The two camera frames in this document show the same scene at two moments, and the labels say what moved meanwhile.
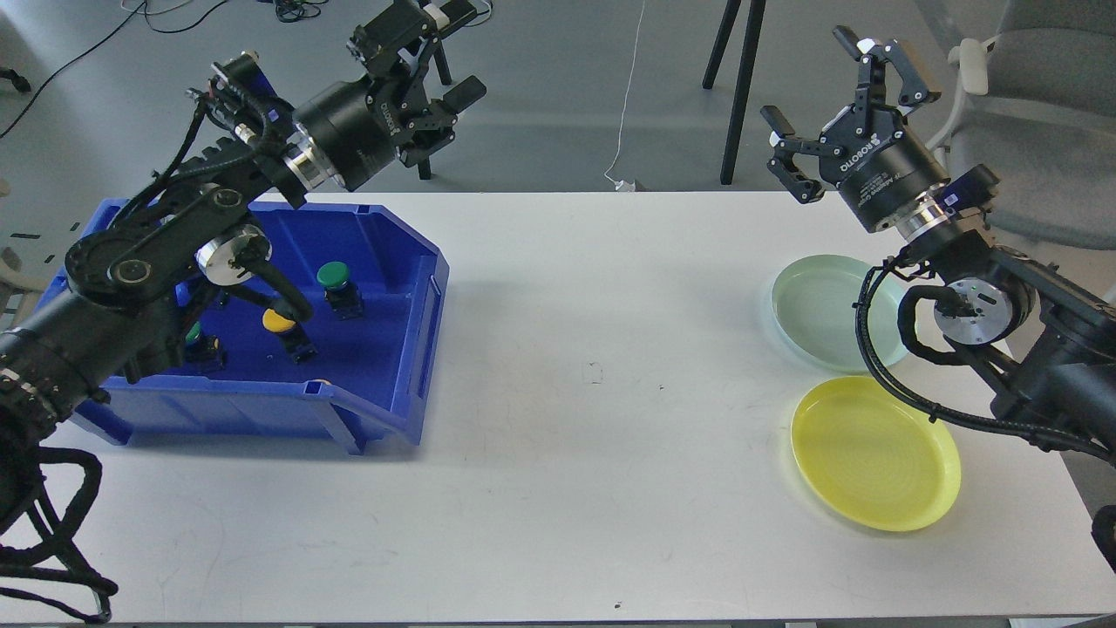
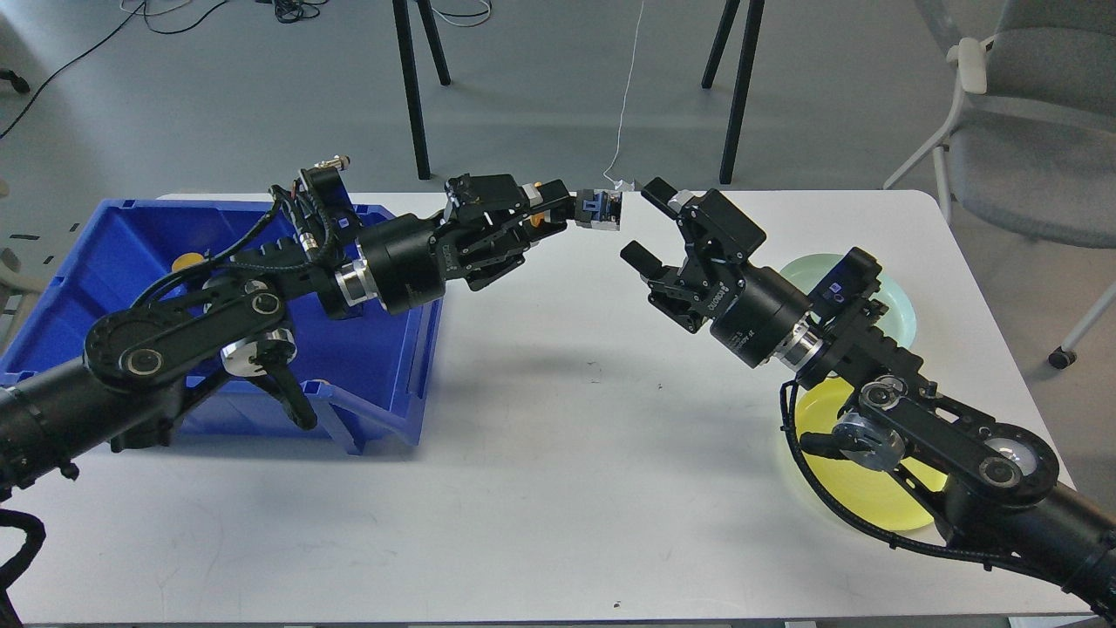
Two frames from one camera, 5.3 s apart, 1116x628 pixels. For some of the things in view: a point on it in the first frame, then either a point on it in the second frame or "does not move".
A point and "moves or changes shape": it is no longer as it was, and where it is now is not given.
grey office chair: [1033, 102] does not move
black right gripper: [880, 169] to [753, 310]
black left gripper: [354, 126] to [409, 257]
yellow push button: [275, 322] moves or changes shape
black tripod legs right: [756, 19] does not move
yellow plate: [874, 458] does not move
